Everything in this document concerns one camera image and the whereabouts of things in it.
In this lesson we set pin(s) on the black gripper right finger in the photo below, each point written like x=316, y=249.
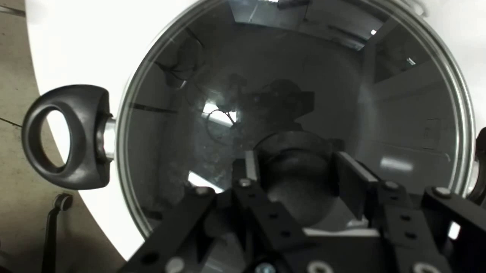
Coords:
x=404, y=228

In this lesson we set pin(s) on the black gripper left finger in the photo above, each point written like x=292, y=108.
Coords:
x=268, y=217

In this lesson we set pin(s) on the glass lid with black knob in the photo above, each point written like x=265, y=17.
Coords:
x=304, y=76

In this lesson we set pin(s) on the black cooking pot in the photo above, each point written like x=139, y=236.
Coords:
x=76, y=104

